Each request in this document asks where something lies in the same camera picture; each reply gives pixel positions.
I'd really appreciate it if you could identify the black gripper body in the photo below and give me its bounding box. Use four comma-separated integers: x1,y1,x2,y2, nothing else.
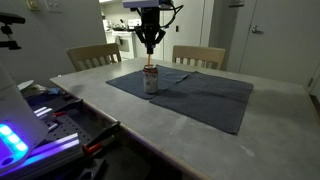
141,6,161,45

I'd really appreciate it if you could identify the silver red soda can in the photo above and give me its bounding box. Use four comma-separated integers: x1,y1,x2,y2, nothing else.
142,64,160,95

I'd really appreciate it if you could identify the white kitchen stove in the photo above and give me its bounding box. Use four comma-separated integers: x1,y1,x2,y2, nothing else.
111,29,138,61

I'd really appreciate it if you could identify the light wooden slatted chair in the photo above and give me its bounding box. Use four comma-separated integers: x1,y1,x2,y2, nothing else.
65,42,123,73
171,44,227,71

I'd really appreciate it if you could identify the dark blue cloth mat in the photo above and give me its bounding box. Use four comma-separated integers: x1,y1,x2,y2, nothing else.
149,70,255,136
105,64,198,101

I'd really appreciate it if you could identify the black orange bar clamp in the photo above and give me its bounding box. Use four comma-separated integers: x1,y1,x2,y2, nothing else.
82,121,122,155

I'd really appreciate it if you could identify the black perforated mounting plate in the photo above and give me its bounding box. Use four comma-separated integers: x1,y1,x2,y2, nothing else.
43,112,112,148

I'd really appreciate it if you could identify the white round plate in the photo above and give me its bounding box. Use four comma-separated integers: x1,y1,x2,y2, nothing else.
17,79,36,91

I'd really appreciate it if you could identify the grey room door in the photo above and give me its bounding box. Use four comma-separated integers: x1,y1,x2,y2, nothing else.
238,0,320,90

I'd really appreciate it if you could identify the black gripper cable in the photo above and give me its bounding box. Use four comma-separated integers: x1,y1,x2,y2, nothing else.
159,2,185,30

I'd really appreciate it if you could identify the white wall switch plate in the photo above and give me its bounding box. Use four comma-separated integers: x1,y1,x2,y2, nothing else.
44,0,65,14

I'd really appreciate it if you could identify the silver door lever handle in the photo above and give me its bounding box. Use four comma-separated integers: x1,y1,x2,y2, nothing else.
251,24,265,35

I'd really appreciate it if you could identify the yellowish wall plate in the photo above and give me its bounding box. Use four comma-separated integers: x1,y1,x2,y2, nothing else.
26,0,41,11

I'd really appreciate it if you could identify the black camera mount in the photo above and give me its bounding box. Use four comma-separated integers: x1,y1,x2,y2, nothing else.
0,12,27,51

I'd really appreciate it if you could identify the aluminium extrusion rail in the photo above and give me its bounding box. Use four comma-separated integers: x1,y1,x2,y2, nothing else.
0,132,85,178

